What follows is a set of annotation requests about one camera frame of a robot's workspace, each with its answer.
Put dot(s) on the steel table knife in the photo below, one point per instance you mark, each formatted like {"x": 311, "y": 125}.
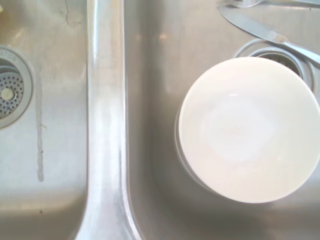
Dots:
{"x": 250, "y": 27}

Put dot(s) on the stainless steel double sink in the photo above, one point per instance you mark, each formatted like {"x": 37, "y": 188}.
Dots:
{"x": 105, "y": 125}

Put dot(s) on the perforated metal drain strainer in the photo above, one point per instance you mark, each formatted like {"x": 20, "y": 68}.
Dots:
{"x": 8, "y": 93}

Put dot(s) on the steel fork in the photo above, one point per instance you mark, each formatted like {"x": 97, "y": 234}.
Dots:
{"x": 252, "y": 2}

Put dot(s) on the white ceramic bowl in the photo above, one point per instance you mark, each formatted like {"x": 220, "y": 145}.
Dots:
{"x": 247, "y": 130}

